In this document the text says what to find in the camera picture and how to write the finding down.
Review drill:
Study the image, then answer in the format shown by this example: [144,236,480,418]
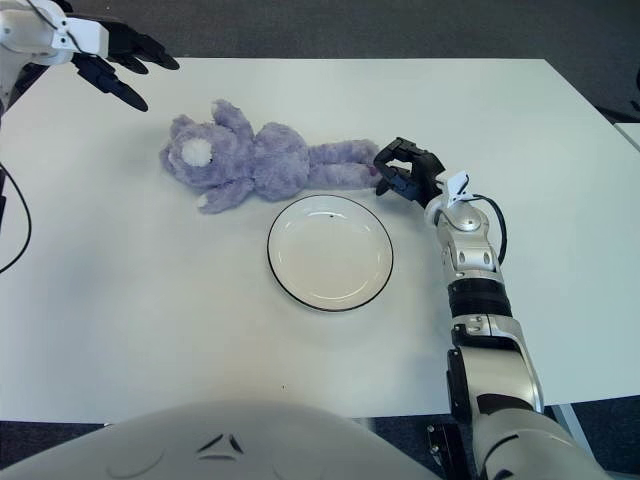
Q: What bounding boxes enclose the white side table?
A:
[612,121,640,154]

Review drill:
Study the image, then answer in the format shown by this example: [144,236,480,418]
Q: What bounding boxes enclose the white wrist mount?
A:
[49,13,109,66]
[439,170,472,209]

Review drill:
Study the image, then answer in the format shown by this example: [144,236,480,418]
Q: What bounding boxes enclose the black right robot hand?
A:
[372,135,448,210]

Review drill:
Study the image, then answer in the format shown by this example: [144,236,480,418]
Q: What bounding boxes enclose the white table leg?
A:
[547,402,601,471]

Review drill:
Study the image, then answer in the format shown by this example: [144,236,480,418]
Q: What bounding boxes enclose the black metal table bracket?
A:
[426,422,469,480]

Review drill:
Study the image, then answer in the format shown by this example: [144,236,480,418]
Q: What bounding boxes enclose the white plate with black rim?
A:
[266,193,395,314]

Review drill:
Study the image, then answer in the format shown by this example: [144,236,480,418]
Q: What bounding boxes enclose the purple plush teddy bear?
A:
[158,98,381,216]

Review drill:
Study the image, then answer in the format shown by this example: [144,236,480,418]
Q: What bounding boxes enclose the white right wrist mount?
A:
[439,170,472,209]

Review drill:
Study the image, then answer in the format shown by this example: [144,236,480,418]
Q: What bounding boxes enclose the white left wrist mount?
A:
[49,13,109,66]

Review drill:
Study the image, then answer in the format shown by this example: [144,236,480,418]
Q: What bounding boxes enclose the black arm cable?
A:
[0,0,84,275]
[472,193,507,264]

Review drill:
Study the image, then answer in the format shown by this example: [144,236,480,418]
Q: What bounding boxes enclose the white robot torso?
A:
[0,397,446,480]

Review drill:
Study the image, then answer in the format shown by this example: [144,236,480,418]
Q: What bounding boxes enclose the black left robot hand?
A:
[69,17,181,114]

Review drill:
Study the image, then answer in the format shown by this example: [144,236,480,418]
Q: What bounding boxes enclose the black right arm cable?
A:
[472,193,507,264]

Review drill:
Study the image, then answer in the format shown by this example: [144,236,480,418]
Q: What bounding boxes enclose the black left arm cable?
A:
[0,0,84,275]

